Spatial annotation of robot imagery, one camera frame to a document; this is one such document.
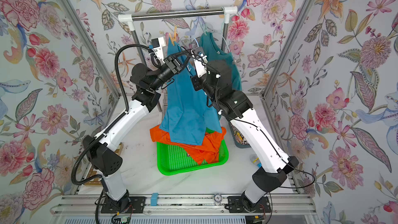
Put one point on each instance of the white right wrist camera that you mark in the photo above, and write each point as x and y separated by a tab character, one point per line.
200	60

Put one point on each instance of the wooden chessboard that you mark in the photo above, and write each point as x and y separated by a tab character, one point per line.
96	182

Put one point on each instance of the dark teal clothespin bin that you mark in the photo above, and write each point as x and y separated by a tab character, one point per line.
239	139

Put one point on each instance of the mint green clothespin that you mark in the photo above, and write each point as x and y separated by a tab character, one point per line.
205	30

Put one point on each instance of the teal embroidered t-shirt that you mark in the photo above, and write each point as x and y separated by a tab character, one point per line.
213	53

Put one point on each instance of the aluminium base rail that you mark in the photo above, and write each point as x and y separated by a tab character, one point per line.
186	209

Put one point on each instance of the beige yellow clothespin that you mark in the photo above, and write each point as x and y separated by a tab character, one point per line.
173	36

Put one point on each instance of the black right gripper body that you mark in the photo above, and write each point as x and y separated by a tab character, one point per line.
197	82

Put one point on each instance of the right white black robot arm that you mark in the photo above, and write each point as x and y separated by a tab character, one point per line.
276	164

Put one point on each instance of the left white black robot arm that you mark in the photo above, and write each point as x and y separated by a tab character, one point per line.
100	149

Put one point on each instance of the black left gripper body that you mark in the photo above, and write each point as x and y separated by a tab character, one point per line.
168	64

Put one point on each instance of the bright green plastic tray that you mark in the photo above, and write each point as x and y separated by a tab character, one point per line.
172	161

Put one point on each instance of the metal clothes rack white joints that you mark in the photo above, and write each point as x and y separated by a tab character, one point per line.
212	77

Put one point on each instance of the blue garment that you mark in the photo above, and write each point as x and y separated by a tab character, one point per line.
188	117

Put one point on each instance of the blue toy microphone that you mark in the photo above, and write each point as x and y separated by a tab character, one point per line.
255	160

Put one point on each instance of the orange garment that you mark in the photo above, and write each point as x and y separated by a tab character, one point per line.
208	151

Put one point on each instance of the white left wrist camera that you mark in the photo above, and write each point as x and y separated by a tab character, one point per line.
157	45

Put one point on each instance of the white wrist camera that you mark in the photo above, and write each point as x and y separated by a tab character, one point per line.
157	45
200	60

